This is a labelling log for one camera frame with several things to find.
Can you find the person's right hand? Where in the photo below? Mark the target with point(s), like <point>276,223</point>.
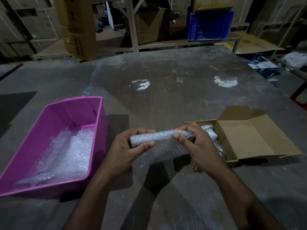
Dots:
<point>206,153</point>

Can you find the person's left hand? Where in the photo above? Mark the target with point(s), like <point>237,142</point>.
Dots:
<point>120,155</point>

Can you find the clear bubble wrap sheet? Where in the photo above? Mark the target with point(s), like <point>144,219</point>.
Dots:
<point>158,138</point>
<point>206,127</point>

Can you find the small brown cardboard box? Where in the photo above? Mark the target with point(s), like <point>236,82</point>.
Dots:
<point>256,136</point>

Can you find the pile of bubble wrap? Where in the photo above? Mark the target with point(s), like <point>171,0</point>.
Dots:
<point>64,155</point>

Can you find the person's right forearm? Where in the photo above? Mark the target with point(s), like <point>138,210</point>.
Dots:
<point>242,203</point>

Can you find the person's left forearm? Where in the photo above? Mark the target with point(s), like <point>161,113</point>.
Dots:
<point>91,206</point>

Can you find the blue and white product box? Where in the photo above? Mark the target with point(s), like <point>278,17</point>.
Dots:
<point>265,69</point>

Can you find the dark blue product box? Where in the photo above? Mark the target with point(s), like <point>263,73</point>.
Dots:
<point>255,57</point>

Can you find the flattened printed cardboard sheet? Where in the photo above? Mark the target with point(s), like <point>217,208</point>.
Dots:
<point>250,43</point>

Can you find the tall narrow cardboard carton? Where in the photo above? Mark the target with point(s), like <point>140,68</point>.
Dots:
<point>78,28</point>

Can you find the flat cardboard sheet with tape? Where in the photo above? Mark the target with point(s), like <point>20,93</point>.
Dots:
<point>213,3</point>

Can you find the pink plastic bin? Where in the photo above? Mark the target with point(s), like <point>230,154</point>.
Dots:
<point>72,108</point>

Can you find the red plastic chair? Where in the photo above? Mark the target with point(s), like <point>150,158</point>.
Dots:
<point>301,95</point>

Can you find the blue plastic crate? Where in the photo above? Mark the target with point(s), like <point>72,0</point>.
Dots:
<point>211,26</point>

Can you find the white plastic bag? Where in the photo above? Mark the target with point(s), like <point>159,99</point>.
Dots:
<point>296,60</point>

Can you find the small dark object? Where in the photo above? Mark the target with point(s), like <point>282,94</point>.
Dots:
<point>99,27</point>

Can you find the grey metal storage rack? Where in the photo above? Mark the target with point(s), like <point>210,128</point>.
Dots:
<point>132,23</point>

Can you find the open brown carton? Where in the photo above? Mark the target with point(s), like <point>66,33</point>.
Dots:
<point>150,26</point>

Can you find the white paper sheet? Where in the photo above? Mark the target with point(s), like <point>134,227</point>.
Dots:
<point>109,15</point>

